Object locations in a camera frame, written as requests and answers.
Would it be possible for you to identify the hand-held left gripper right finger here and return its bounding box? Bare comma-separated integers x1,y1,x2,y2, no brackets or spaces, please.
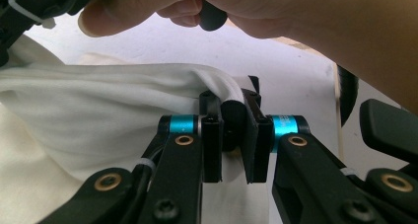
241,88,311,185

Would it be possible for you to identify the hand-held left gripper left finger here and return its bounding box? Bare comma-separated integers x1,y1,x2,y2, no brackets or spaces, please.
159,90,225,185

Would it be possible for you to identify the white tank top black trim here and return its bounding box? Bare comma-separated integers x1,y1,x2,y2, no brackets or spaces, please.
0,35,274,224

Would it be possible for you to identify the white foam mat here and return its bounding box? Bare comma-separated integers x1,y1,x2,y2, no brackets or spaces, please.
24,12,341,159

